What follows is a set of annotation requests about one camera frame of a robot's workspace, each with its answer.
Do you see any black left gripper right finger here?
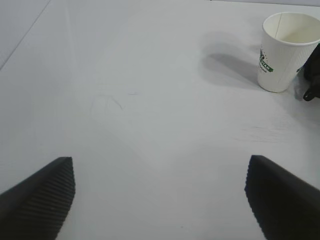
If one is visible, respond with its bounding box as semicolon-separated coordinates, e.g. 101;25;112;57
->
244;154;320;240

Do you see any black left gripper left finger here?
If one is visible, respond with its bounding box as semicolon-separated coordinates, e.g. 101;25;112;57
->
0;156;76;240

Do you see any black and purple rag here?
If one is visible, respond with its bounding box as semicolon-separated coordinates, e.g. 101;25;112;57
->
297;42;320;102

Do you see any white paper cup green print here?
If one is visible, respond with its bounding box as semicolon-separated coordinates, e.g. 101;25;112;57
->
257;11;320;93

